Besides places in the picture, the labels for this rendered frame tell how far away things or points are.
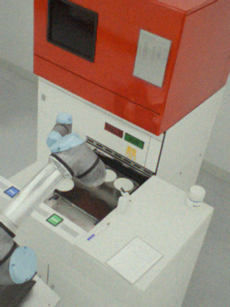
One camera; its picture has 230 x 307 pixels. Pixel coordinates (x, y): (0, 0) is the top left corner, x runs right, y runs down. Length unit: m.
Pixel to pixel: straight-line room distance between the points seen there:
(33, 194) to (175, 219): 0.77
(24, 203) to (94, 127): 0.94
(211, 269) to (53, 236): 1.55
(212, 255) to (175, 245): 1.38
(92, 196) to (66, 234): 0.34
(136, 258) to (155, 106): 0.67
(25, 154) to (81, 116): 1.53
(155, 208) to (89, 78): 0.71
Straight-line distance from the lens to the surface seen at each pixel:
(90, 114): 2.41
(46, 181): 1.61
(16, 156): 3.90
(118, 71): 2.12
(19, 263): 1.61
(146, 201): 2.15
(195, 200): 2.14
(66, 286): 2.15
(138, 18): 1.99
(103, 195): 2.24
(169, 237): 2.02
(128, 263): 1.88
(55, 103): 2.56
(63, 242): 1.97
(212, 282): 3.21
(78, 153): 1.62
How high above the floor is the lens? 2.41
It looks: 37 degrees down
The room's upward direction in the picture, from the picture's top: 9 degrees clockwise
